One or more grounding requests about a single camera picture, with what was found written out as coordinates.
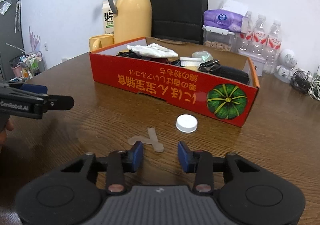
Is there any black usb cable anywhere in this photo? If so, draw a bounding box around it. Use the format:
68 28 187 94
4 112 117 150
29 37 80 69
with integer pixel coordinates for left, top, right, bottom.
116 50 151 61

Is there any navy blue zip case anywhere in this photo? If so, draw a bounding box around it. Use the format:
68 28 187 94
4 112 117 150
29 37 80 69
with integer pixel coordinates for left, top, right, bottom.
211 64 249 85

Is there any white ribbed bottle cap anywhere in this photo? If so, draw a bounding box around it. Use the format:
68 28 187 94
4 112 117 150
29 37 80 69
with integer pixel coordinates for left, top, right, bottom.
180 57 203 68

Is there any red fabric flower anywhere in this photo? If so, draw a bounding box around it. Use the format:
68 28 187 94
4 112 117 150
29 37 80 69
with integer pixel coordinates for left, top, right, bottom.
153 58 171 64

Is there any white cloth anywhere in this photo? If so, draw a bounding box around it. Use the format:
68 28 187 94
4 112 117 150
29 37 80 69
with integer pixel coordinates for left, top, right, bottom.
126 43 178 59

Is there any yellow white plush toy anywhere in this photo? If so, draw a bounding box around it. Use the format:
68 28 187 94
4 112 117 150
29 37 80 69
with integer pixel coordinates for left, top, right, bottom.
184 66 199 72

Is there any person's left hand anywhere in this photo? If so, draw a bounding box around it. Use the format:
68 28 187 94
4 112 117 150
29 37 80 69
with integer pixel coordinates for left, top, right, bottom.
0 119 14 150

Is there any translucent plastic strip piece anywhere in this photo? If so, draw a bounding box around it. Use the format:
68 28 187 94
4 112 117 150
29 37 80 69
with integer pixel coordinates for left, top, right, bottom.
127 128 164 152

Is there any white small pill bottle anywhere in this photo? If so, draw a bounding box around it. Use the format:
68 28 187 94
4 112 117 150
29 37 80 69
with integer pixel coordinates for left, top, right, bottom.
176 114 198 133

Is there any yellow ceramic mug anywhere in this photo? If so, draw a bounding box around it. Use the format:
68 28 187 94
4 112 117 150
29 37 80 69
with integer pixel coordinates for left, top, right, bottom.
89 34 114 51

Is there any red cardboard pumpkin box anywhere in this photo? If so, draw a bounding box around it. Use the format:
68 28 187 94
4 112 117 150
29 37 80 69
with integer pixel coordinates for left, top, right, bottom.
89 37 260 127

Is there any white milk carton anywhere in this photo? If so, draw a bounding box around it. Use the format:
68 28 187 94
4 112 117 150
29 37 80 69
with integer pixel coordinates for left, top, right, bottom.
103 0 114 34

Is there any yellow thermos jug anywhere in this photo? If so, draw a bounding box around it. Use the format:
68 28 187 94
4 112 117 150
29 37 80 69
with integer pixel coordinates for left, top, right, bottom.
108 0 152 43

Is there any white decorated tin box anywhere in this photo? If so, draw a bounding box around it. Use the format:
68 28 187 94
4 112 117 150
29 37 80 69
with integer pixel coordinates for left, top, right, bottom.
238 50 266 77

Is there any clear container with seeds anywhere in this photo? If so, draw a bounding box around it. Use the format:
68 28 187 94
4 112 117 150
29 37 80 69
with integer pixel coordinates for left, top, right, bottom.
202 25 235 51

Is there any water bottle left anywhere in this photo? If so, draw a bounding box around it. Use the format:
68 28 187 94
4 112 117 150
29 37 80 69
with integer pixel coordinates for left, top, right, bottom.
237 11 253 51

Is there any water bottle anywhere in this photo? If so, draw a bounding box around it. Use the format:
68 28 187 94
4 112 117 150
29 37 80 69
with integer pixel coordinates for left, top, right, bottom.
237 11 253 51
263 20 282 74
250 14 267 56

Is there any water bottle middle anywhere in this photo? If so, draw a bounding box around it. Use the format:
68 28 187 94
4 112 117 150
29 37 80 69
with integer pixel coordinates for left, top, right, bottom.
250 14 267 56

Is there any water bottle right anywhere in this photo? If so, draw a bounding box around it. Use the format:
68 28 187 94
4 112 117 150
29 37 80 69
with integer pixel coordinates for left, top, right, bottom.
263 20 282 74

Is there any white robot figurine speaker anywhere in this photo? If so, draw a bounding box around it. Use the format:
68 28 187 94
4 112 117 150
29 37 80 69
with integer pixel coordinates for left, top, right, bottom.
274 49 297 83

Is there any purple tissue pack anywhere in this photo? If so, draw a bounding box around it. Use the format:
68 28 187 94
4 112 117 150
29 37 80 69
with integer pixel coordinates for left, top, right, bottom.
204 0 248 33

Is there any black paper shopping bag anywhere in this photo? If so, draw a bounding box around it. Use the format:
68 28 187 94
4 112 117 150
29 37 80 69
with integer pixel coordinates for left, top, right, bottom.
150 0 208 44

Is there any wire storage rack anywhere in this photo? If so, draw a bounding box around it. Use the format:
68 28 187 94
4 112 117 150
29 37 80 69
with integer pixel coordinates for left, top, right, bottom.
4 25 47 82

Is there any black charger cable bundle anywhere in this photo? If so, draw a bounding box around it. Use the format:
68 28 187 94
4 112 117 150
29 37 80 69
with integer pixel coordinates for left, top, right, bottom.
290 69 313 94

